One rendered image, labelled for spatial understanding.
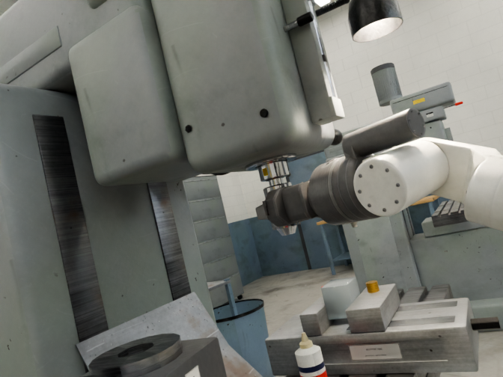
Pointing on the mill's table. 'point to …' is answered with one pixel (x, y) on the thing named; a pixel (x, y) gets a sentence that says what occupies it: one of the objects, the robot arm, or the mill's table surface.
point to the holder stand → (161, 358)
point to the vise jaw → (373, 310)
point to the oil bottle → (310, 359)
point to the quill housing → (235, 83)
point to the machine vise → (383, 341)
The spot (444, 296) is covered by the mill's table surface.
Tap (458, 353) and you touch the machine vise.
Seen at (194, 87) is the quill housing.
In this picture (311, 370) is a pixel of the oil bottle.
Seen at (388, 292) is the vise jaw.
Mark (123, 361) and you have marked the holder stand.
